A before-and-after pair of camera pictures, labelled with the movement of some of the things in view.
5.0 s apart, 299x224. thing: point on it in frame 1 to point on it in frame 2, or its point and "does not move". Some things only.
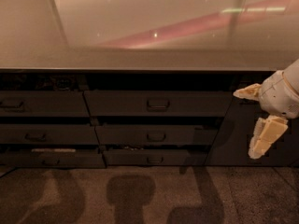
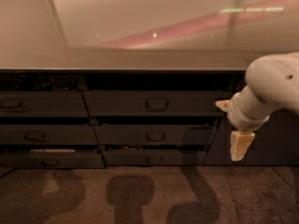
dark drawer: x=49 y=134 does not move
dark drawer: x=152 y=157 does not move
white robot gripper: x=277 y=94 to x=239 y=117
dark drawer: x=160 y=103 does not move
